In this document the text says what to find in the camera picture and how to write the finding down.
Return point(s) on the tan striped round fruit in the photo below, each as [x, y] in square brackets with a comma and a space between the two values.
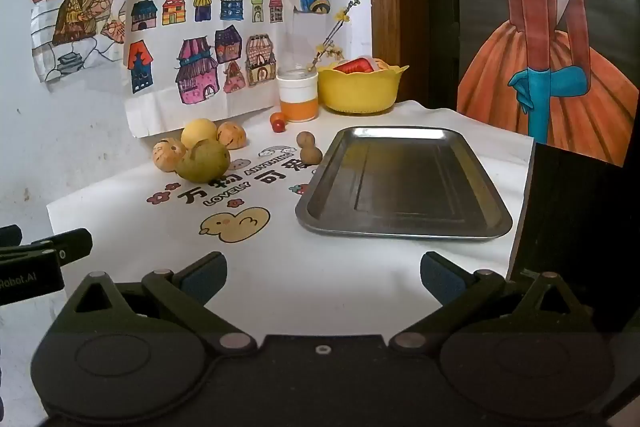
[166, 155]

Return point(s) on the metal tray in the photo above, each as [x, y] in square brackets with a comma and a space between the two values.
[400, 187]

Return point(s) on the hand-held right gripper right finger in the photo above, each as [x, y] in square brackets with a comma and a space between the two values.
[442, 279]

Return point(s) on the yellow round fruit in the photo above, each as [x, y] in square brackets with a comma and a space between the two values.
[199, 132]

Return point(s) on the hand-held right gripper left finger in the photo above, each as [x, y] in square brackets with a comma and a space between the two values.
[202, 279]

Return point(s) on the coloured houses drawing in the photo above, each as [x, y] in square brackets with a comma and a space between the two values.
[210, 24]

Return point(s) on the orange dress figure painting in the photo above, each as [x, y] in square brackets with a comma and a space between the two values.
[540, 57]

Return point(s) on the large orange cherry tomato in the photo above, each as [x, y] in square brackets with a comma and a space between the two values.
[278, 126]

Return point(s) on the yellow plastic bowl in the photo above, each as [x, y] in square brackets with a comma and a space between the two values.
[357, 92]

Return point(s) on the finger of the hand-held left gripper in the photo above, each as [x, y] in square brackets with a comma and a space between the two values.
[10, 236]
[75, 244]

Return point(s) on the white and orange jar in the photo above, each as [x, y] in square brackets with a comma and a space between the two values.
[297, 99]

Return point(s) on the yellow flower branch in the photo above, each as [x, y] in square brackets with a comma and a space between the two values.
[342, 14]

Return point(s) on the red packet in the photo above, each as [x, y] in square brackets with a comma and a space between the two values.
[356, 66]

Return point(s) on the green round fruit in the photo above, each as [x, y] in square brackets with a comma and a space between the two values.
[202, 163]

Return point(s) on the orange ribbon roll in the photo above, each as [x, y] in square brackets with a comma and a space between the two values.
[382, 65]

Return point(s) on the brown longan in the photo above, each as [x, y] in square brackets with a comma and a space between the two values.
[304, 139]
[311, 155]

